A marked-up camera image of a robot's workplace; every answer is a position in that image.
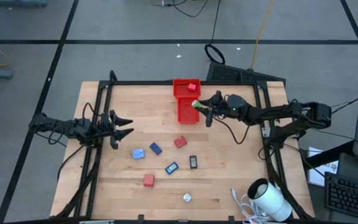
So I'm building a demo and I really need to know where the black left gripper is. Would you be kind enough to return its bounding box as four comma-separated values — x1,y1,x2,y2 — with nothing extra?
99,110,135,150

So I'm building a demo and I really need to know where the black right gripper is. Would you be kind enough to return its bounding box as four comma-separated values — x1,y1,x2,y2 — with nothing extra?
195,90,229,128

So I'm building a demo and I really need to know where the light blue charger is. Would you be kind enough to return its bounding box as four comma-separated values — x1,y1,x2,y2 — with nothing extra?
132,148,145,161

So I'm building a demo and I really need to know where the dark blue block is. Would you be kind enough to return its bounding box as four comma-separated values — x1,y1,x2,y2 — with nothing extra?
149,142,163,156

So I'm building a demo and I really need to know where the red wall charger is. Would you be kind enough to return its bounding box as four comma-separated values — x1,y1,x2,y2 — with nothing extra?
173,135,188,149
143,174,155,190

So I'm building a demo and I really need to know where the blue framed small display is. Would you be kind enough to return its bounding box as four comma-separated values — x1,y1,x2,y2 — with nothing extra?
165,161,180,175

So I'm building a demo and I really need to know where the red plastic bin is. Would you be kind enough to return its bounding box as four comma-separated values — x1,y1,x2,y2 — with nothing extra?
173,78,202,98
177,96,201,124

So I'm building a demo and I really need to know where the black perforated case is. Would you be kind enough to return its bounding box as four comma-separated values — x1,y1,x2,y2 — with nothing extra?
205,61,287,85

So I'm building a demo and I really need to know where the white cylinder black rim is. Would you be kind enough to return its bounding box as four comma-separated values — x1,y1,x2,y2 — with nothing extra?
246,177,293,222

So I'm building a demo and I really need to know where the black side desk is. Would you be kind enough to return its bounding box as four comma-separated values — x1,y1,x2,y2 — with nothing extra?
303,139,358,224

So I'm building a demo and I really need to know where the white paper sheet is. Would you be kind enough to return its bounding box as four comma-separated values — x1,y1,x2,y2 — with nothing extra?
306,146,339,187

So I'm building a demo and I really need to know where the black keyboard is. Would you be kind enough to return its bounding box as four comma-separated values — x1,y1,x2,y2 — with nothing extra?
324,172,358,222

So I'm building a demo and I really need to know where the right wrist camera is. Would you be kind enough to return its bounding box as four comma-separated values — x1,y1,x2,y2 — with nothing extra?
227,94,247,116

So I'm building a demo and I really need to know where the black metal table frame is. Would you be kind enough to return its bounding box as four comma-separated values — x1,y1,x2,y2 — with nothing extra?
54,70,315,224

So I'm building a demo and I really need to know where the black cable with coil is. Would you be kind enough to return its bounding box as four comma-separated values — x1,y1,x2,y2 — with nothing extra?
203,0,226,65

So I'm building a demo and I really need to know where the black floor cable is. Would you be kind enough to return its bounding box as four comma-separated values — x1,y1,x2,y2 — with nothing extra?
152,0,209,18

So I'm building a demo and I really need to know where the yellow hanging cable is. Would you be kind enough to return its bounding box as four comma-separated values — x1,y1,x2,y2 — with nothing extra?
249,0,275,70

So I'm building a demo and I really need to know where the white cable bundle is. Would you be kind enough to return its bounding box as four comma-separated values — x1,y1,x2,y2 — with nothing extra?
230,187,272,224

